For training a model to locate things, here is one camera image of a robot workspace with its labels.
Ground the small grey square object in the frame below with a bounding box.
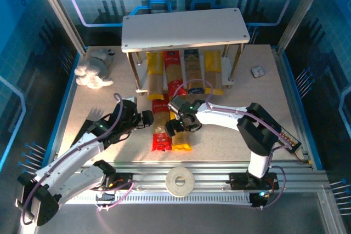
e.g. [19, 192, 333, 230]
[251, 66, 265, 78]

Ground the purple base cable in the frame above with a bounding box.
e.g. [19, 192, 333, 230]
[254, 165, 287, 210]
[95, 180, 135, 212]

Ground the beige tape roll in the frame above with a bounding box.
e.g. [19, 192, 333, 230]
[165, 166, 196, 198]

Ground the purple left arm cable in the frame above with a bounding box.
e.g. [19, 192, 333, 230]
[21, 93, 124, 225]

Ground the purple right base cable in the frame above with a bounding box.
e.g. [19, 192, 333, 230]
[254, 165, 287, 210]

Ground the white two-tier metal-leg shelf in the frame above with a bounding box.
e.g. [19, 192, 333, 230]
[121, 8, 251, 97]

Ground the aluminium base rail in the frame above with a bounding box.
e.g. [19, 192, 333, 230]
[54, 159, 330, 194]

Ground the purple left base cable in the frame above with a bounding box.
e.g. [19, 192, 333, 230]
[95, 180, 135, 212]

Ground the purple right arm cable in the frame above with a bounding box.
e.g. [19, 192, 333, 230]
[171, 79, 293, 163]

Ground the yellow spaghetti bag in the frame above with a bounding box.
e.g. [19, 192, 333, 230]
[146, 52, 166, 101]
[169, 118, 193, 152]
[203, 50, 224, 95]

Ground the grey white plush toy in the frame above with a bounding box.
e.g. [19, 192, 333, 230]
[73, 48, 116, 89]

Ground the black electronics board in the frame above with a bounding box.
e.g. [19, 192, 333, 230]
[276, 128, 302, 154]

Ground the aluminium frame post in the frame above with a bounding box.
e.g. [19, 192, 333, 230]
[31, 0, 88, 56]
[276, 0, 331, 52]

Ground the white slotted cable duct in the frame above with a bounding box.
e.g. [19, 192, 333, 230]
[65, 192, 253, 206]

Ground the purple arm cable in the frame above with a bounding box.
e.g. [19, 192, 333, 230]
[171, 79, 293, 163]
[21, 93, 124, 225]

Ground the blue spaghetti bag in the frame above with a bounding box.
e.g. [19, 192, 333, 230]
[183, 48, 206, 95]

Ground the red spaghetti bag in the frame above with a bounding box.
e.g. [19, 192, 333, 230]
[162, 50, 189, 97]
[151, 94, 173, 152]

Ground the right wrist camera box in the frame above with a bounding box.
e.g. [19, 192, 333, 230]
[167, 96, 185, 115]

